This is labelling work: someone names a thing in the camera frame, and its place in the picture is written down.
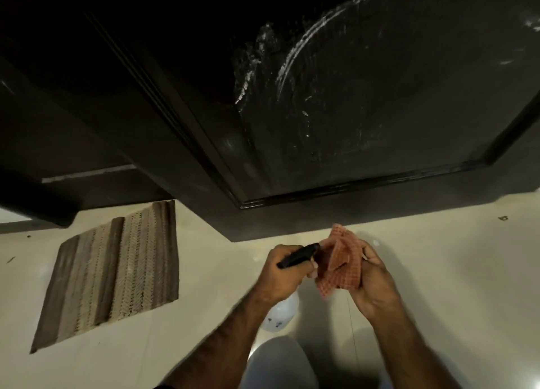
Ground person's right hand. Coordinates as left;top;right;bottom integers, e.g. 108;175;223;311
348;239;404;322

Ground person's left hand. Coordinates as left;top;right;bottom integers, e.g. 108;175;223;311
253;244;321;305

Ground white spray bottle black trigger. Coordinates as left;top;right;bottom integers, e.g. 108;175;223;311
259;243;322;333

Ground orange checked cloth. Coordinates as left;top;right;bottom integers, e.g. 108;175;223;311
314;223;366;299

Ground black wooden door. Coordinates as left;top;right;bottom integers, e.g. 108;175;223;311
84;0;540;244

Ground person's right forearm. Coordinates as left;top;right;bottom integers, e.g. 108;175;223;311
369;304;461;389

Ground person's left forearm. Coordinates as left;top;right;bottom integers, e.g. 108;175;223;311
156;287;292;389

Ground black laundry room door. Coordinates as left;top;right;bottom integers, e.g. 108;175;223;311
0;42;178;216

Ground grey trousers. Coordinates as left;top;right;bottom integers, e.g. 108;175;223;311
244;336;320;389

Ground brown striped doormat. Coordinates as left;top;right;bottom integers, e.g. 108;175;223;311
29;200;180;355

